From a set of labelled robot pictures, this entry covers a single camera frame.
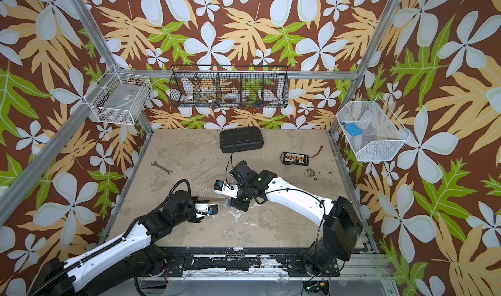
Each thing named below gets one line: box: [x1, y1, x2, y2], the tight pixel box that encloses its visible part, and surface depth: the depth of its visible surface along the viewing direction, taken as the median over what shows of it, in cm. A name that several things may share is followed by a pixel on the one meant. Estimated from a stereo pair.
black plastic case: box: [219, 127, 264, 154], surface depth 113 cm
